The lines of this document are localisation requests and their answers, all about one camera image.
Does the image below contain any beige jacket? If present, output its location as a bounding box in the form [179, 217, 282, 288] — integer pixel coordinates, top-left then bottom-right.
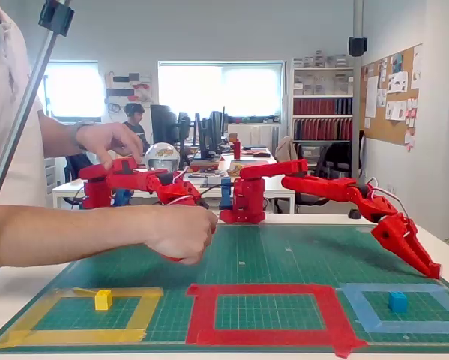
[274, 135, 304, 166]

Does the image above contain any cork pin board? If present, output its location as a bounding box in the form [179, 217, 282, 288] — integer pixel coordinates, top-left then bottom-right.
[360, 43, 424, 150]

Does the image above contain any red leader arm with handle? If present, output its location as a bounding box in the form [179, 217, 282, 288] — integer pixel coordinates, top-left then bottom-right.
[78, 157, 211, 263]

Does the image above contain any red tape square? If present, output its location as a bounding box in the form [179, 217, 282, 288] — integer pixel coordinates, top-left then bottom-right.
[184, 283, 370, 359]

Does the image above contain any person's right hand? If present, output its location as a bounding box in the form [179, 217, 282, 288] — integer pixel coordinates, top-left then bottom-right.
[146, 205, 219, 266]

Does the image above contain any yellow toy brick cube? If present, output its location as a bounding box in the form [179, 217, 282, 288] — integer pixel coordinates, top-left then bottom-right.
[94, 289, 114, 311]

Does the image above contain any white shelving unit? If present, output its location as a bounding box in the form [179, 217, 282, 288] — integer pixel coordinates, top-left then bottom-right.
[289, 55, 355, 151]

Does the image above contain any green cutting mat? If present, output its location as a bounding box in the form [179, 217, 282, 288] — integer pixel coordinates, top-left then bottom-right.
[0, 223, 449, 354]

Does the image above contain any black office chair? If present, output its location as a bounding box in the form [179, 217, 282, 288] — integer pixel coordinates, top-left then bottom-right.
[294, 140, 355, 208]

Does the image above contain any grey wristwatch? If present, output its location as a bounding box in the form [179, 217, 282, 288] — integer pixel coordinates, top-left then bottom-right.
[71, 119, 96, 152]

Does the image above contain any yellow tape square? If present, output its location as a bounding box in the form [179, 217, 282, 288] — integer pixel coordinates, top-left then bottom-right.
[0, 286, 165, 350]

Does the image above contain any white servo cable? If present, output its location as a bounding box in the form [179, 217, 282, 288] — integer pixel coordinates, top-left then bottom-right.
[365, 177, 417, 238]
[170, 168, 196, 206]

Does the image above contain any person's left forearm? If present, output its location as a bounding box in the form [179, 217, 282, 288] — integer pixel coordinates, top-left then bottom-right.
[38, 112, 79, 158]

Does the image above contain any blue toy brick cube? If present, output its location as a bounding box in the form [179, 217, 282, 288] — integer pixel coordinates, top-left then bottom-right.
[388, 290, 409, 314]

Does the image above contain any large bright window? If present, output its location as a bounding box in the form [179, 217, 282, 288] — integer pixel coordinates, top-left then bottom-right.
[157, 60, 286, 123]

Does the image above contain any person in white shirt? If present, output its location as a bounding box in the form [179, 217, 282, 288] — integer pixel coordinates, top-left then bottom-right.
[0, 0, 49, 208]

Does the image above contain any wall tool board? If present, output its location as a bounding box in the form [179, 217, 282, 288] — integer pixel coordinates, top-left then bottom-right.
[104, 70, 154, 113]

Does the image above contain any small bright window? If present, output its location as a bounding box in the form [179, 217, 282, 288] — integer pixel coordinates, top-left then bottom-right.
[37, 60, 106, 123]

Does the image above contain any white helmet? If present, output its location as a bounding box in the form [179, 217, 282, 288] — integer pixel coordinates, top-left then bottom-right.
[144, 142, 181, 176]

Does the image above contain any person's left hand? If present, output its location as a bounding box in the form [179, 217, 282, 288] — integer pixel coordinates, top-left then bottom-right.
[76, 121, 145, 171]

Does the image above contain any black pole clamp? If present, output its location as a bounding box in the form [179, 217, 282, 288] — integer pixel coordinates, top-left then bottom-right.
[37, 0, 76, 38]
[348, 36, 369, 58]

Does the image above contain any seated person in dark shirt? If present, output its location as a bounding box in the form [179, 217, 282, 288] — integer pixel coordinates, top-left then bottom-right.
[122, 102, 152, 154]

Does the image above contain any black computer monitor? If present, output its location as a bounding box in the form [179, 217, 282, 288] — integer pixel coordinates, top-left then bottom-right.
[150, 103, 181, 146]
[198, 106, 228, 161]

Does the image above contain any blue tape square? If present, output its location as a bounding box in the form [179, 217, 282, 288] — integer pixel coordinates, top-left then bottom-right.
[335, 282, 449, 335]

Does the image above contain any grey metal pole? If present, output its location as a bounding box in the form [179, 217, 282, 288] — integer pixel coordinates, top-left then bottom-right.
[0, 0, 72, 234]
[351, 0, 365, 181]

